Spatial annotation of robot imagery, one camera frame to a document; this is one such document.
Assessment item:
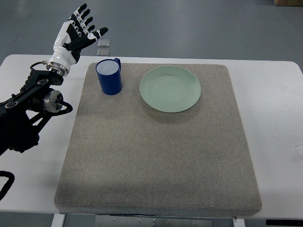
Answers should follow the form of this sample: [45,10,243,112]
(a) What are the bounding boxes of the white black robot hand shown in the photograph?
[46,3,108,77]

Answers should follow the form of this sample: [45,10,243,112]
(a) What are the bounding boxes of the blue mug white inside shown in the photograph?
[96,58,122,96]

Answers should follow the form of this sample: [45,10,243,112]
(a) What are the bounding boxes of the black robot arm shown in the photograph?
[0,61,73,154]

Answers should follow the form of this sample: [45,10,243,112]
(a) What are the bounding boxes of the upper floor socket plate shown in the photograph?
[98,40,111,47]

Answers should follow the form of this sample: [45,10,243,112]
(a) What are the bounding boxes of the floor socket plate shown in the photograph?
[98,40,111,47]
[97,49,110,56]

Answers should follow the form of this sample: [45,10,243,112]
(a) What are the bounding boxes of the lower floor socket plate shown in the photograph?
[97,49,110,56]

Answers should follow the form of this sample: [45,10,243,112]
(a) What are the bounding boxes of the light green plate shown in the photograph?
[139,66,201,113]

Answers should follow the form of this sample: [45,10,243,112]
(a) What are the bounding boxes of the grey felt mat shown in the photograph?
[54,63,262,217]

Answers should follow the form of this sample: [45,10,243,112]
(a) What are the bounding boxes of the cardboard box corner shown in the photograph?
[273,0,303,7]

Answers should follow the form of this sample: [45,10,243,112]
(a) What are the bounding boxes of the black cable loop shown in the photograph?
[0,170,15,201]

